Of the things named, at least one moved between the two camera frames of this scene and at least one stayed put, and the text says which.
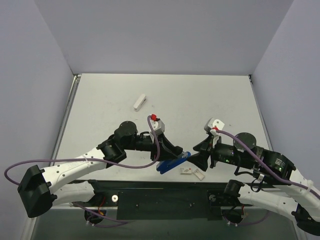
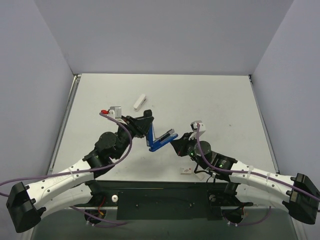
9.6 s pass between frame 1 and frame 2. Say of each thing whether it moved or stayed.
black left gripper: moved
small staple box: stayed
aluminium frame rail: stayed
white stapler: stayed
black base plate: stayed
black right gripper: moved
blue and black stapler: moved
